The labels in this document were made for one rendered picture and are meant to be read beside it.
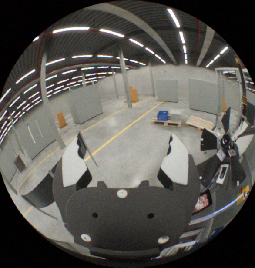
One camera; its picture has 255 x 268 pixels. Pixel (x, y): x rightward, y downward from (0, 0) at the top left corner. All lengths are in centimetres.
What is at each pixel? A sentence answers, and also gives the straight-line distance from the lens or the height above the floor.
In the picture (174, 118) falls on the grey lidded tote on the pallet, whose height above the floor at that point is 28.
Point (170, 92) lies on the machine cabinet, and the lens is 768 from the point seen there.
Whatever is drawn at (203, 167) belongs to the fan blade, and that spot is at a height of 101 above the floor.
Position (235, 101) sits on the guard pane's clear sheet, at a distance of 165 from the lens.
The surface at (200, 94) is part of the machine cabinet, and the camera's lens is 606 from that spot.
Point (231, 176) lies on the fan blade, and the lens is 63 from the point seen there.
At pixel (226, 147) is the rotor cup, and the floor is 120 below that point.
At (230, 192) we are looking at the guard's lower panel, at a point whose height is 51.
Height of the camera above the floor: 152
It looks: 30 degrees down
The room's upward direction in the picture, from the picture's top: 10 degrees counter-clockwise
